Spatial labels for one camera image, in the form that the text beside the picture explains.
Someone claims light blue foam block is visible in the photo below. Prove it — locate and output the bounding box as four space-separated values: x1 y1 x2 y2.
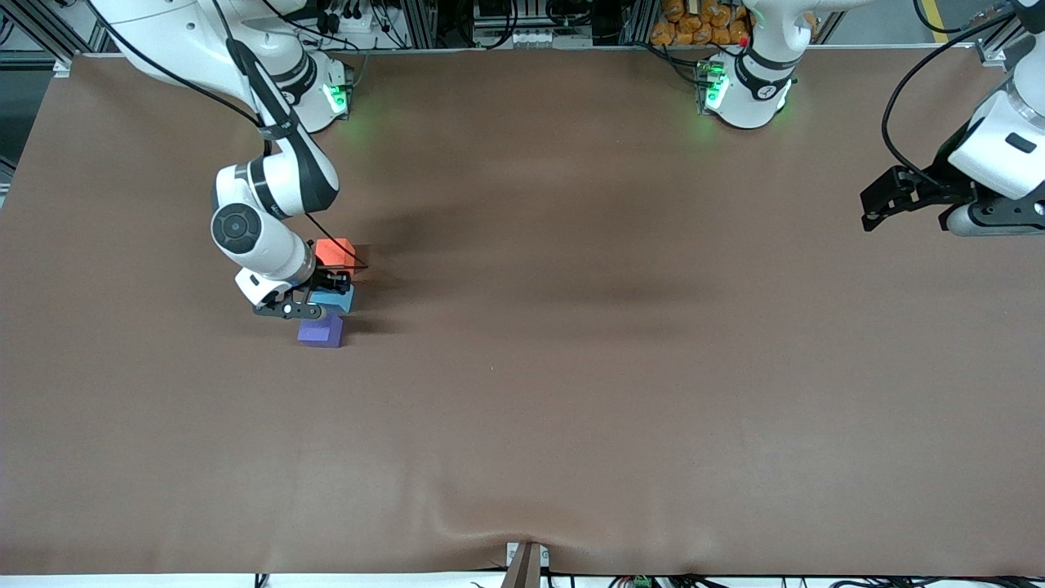
309 286 357 316

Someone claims orange foam block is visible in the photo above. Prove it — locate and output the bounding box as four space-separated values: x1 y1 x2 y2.
314 238 358 272

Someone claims purple foam block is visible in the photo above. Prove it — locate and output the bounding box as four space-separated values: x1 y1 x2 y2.
297 314 345 349

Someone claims white power strip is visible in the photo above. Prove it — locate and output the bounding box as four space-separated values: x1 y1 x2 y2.
318 4 385 35

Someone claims bag of orange items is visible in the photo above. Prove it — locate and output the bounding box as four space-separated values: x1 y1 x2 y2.
651 0 752 47

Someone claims brown table mat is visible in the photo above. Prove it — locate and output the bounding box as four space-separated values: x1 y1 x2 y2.
0 47 1045 577

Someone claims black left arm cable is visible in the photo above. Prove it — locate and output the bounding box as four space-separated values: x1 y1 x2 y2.
882 16 1021 187

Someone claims aluminium frame corner rail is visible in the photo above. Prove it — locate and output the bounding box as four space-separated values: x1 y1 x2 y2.
976 37 1020 70

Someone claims aluminium frame post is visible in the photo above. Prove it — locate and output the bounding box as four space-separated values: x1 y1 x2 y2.
406 0 438 50

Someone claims brown mat clamp bracket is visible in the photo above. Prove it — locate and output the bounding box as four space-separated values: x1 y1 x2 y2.
502 541 549 588

